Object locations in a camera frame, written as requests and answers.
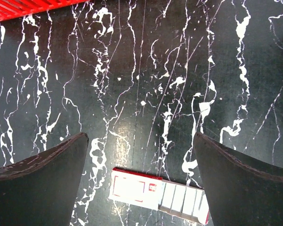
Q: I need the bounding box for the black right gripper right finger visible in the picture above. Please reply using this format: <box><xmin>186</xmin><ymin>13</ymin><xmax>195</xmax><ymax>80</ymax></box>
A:
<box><xmin>194</xmin><ymin>132</ymin><xmax>283</xmax><ymax>226</ymax></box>

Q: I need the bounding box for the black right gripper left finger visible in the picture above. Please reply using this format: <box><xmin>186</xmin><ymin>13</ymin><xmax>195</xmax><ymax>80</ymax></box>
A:
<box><xmin>0</xmin><ymin>132</ymin><xmax>89</xmax><ymax>226</ymax></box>

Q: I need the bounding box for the red white staple box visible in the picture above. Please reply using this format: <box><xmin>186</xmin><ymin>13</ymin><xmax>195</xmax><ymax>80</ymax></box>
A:
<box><xmin>109</xmin><ymin>168</ymin><xmax>209</xmax><ymax>225</ymax></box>

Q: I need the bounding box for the red plastic basket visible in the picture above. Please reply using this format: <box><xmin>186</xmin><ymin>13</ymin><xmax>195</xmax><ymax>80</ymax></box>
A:
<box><xmin>0</xmin><ymin>0</ymin><xmax>85</xmax><ymax>22</ymax></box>

